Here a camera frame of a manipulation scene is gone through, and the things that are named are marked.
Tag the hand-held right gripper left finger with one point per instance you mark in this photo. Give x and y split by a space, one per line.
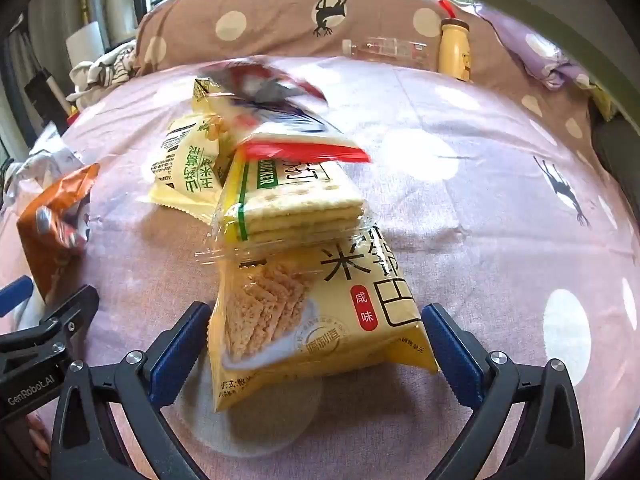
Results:
175 360

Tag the white blue snack packet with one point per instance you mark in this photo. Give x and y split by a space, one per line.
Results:
280 115

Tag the black stand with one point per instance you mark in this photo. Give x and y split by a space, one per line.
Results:
42 92

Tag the clear plastic bottle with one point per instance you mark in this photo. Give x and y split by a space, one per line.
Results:
385 50

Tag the yellow snack packet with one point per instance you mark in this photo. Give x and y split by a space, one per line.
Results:
207 100

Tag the clear soda cracker packet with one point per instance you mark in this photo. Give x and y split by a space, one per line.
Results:
290 205

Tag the brown polka dot pillow cover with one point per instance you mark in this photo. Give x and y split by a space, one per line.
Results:
280 20

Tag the striped white clothing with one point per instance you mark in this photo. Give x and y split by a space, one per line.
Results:
105 72

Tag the white crumpled plastic bag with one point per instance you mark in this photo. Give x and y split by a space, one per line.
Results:
35 160

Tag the yellow green corn chip packet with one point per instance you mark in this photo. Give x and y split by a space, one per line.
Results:
185 170

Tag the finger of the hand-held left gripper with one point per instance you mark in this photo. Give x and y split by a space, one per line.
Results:
15 292
65 312

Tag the pink polka dot bed sheet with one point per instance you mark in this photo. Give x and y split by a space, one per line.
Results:
475 210

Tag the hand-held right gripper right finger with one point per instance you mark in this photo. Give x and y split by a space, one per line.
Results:
450 355

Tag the large yellow rice crust packet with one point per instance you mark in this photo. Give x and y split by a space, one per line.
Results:
310 335

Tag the orange snack packet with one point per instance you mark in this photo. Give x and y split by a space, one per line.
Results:
45 240

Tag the purple polka dot cloth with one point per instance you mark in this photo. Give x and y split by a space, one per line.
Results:
530 45

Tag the yellow bottle with red cap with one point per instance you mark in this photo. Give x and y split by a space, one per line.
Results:
452 47

